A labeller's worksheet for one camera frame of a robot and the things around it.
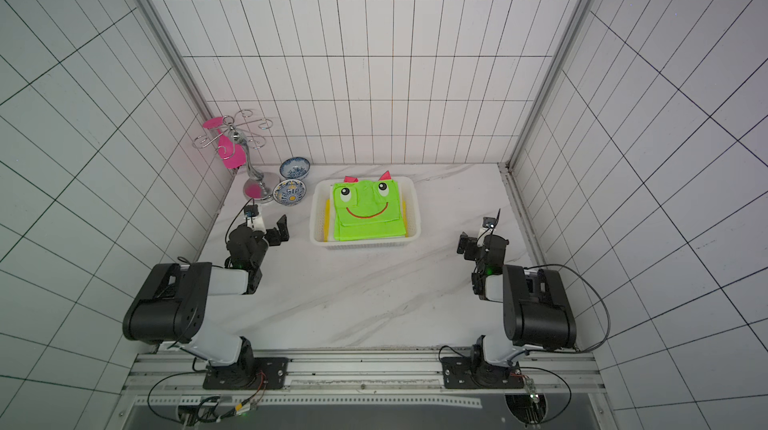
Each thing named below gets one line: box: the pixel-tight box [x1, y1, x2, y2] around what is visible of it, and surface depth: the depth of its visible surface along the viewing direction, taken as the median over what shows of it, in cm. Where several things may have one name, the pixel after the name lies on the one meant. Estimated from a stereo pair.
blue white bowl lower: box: [273, 179, 307, 207], surface depth 111 cm
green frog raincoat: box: [333, 170, 407, 241], surface depth 97 cm
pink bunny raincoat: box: [333, 170, 398, 189], surface depth 101 cm
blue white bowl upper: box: [279, 157, 311, 180], surface depth 120 cm
